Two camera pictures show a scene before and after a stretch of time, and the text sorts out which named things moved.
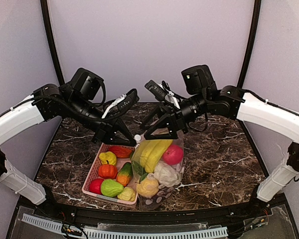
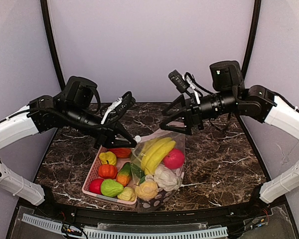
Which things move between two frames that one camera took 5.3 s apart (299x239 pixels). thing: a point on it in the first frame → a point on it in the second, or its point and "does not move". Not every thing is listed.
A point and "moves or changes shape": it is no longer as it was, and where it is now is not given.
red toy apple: [173, 155] moves or changes shape
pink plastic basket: [93, 175] does not move
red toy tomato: [95, 185] does not move
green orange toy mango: [125, 175] does not move
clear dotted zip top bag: [158, 170] does not move
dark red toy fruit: [150, 203] moves or changes shape
